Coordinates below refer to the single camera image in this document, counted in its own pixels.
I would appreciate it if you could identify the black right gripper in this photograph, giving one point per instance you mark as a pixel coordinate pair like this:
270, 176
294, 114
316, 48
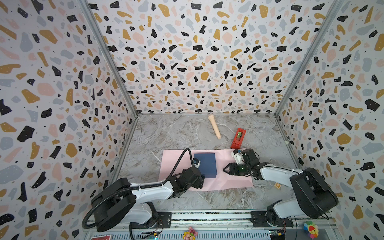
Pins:
232, 169

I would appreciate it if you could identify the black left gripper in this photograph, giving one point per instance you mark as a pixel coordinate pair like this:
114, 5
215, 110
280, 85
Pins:
199, 181

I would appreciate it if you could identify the pink wrapping paper sheet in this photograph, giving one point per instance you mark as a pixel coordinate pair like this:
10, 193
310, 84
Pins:
229, 175

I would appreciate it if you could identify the navy blue gift box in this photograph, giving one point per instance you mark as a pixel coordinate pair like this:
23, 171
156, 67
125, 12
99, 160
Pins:
208, 165

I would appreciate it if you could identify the red tape dispenser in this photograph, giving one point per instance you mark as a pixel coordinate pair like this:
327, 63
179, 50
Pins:
238, 139

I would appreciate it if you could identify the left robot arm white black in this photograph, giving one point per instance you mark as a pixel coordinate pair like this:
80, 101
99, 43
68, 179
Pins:
134, 202

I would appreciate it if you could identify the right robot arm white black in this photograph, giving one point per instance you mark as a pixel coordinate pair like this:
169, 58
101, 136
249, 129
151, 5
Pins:
313, 196

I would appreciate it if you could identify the beige toy microphone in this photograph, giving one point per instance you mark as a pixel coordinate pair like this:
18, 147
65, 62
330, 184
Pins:
212, 120

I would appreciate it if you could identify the pink yellow flower toy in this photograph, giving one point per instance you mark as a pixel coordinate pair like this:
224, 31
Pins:
191, 234

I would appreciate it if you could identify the rainbow flower toy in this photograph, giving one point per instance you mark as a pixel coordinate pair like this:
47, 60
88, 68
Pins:
311, 229

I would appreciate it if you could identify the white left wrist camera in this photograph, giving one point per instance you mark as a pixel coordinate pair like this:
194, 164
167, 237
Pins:
196, 163

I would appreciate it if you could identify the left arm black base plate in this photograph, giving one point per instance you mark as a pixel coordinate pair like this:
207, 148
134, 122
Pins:
161, 221

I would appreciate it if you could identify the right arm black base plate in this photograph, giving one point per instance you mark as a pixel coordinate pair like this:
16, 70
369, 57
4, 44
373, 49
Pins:
264, 219

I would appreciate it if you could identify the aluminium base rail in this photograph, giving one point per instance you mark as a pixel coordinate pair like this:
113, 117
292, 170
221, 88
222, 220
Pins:
210, 225

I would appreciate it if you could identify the aluminium corner post right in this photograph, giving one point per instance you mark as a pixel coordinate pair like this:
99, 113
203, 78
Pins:
331, 14

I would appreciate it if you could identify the aluminium corner post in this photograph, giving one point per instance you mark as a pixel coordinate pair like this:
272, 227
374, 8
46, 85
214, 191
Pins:
331, 14
84, 6

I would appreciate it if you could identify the aluminium corner post left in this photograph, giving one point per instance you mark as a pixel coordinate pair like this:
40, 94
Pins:
84, 6

